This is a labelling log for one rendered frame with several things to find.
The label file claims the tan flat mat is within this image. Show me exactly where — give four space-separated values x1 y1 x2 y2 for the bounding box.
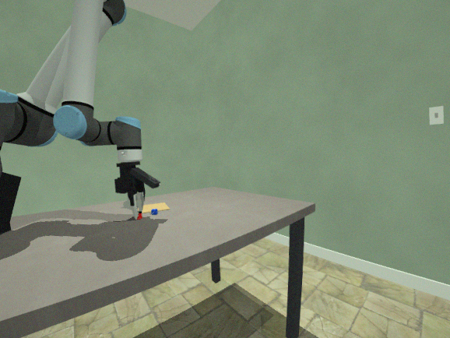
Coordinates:
142 202 170 213

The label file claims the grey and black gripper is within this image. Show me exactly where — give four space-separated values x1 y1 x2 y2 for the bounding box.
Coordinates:
114 161 145 220

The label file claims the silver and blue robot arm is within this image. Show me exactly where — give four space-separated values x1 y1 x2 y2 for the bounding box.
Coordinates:
0 0 142 163

